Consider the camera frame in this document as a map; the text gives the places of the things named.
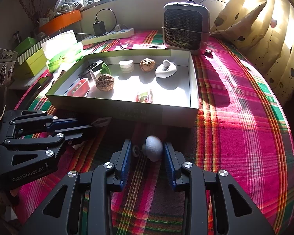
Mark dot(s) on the pink clip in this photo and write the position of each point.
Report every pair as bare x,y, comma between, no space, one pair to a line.
144,97
79,89

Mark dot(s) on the brown walnut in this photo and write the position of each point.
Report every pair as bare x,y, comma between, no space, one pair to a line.
105,82

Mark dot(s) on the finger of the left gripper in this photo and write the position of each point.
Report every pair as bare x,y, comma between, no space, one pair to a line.
18,123
41,139

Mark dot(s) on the black charger with cable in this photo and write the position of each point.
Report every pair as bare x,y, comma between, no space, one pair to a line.
141,39

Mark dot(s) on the white bottle cap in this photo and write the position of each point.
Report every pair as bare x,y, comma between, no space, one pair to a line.
126,66

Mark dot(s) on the grey mushroom knob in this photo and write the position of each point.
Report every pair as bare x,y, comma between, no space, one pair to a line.
152,149

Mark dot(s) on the walnut in box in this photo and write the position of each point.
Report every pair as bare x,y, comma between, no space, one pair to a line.
147,65

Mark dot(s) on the small grey fan heater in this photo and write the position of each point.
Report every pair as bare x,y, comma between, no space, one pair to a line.
186,26

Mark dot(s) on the green white suction spool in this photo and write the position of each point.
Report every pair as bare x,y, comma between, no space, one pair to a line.
105,70

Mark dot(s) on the black rectangular device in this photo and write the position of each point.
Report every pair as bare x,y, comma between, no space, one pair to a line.
89,69

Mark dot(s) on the white power strip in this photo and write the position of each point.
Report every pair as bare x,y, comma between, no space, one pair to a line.
119,32

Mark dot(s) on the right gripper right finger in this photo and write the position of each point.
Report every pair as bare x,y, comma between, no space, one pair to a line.
233,210

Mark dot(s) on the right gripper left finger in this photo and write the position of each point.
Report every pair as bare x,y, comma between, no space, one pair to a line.
82,202

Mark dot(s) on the striped green box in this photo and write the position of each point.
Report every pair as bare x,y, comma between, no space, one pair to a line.
32,53

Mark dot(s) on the grey shallow cardboard box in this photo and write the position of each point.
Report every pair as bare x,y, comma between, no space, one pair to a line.
175,99

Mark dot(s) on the plaid red bedspread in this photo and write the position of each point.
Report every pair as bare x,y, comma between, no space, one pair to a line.
240,127

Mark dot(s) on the yellow-green box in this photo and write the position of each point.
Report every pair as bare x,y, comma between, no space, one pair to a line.
29,67

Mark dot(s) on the orange tray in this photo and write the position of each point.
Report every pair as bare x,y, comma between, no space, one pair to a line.
60,22

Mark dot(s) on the white oval knob base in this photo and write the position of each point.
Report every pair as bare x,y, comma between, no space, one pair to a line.
166,69

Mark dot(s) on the beige heart curtain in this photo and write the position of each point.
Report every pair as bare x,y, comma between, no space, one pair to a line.
262,30

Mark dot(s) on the green tissue pack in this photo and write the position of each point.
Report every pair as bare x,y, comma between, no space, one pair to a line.
62,49

